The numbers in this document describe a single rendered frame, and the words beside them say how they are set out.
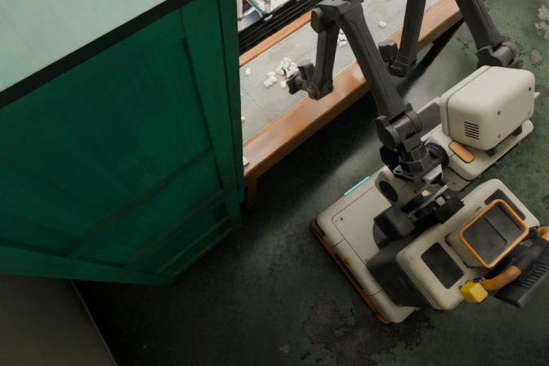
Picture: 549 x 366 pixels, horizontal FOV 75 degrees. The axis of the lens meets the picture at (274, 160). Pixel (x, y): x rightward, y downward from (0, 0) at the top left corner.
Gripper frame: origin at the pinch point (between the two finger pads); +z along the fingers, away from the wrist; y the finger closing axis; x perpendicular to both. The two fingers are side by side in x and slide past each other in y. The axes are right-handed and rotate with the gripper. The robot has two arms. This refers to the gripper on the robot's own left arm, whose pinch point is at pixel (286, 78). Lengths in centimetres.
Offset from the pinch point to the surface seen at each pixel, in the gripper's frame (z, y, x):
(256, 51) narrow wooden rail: 20.1, -2.0, -10.0
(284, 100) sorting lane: 1.5, 4.0, 9.1
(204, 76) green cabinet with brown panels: -69, 51, -43
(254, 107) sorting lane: 6.0, 16.6, 5.4
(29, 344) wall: -5, 135, 23
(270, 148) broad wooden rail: -10.7, 24.4, 16.4
